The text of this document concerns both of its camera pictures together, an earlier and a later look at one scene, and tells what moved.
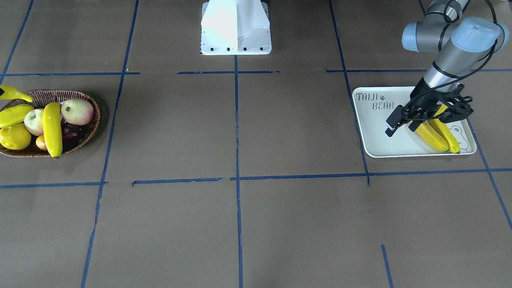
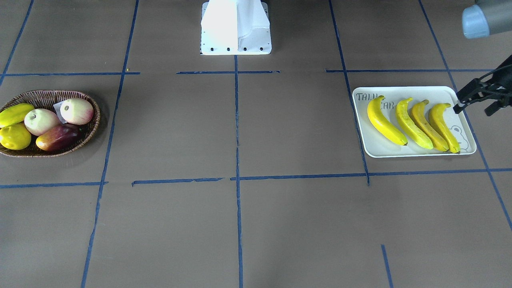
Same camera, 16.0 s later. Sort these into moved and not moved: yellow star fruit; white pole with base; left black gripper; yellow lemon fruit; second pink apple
Moved: left black gripper
Not moved: white pole with base; yellow lemon fruit; yellow star fruit; second pink apple
